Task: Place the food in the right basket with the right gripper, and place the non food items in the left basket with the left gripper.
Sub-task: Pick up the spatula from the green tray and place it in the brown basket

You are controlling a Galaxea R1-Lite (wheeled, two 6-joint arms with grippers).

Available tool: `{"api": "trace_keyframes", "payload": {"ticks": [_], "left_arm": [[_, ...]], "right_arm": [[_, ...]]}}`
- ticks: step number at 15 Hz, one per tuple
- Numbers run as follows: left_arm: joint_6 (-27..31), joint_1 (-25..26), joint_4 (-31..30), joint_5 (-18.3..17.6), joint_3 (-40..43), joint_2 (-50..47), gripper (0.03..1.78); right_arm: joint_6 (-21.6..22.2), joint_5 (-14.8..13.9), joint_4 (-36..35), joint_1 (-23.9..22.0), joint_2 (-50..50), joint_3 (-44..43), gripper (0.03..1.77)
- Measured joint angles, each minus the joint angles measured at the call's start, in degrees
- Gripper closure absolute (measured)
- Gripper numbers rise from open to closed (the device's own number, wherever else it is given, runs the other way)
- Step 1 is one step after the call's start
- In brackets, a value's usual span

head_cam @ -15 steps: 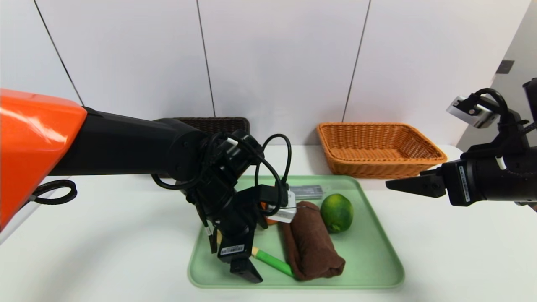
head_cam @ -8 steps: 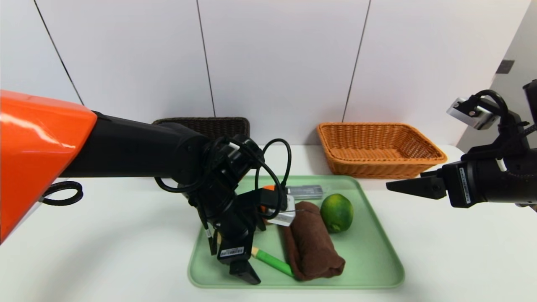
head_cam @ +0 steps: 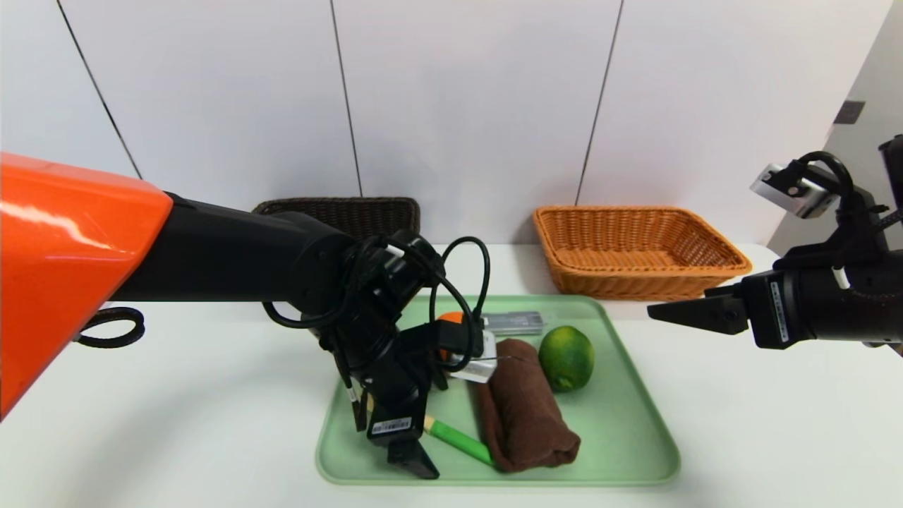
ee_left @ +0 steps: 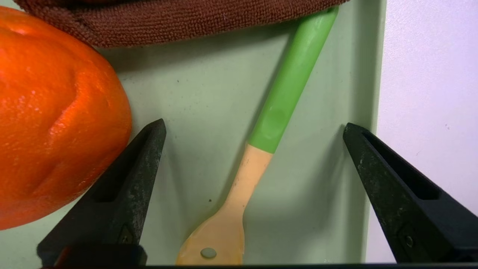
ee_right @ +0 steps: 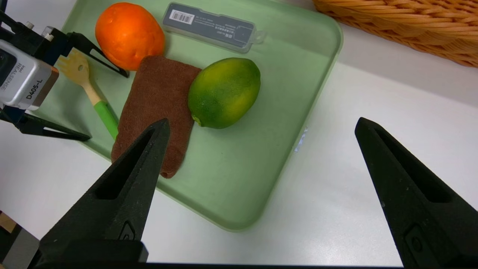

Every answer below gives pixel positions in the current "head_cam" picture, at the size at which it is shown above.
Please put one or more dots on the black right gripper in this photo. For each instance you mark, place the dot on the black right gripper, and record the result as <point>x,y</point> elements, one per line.
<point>774,309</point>

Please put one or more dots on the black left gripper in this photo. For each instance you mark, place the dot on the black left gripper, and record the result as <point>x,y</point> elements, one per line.
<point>392,426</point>

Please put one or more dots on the brown towel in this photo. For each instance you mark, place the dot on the brown towel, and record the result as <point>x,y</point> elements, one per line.
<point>525,416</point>

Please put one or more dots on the orange fruit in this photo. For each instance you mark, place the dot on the orange fruit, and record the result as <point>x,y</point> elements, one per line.
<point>451,317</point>

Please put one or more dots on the orange wicker basket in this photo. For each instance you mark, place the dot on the orange wicker basket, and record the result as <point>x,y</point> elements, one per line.
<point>635,240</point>

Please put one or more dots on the dark brown wicker basket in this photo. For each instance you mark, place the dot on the dark brown wicker basket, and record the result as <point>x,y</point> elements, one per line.
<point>353,210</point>

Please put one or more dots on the green lime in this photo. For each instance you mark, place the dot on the green lime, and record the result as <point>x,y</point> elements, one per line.
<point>566,358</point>

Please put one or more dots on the light green plastic tray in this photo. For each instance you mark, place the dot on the light green plastic tray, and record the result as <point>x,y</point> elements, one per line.
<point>614,437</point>

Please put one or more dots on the grey case with barcode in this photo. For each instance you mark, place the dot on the grey case with barcode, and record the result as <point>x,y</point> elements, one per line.
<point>515,323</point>

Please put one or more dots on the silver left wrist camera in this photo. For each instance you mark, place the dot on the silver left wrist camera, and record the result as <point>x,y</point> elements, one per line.
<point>480,367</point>

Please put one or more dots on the grey wall outlet plate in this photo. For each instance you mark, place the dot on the grey wall outlet plate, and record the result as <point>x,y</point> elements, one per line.
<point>850,112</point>

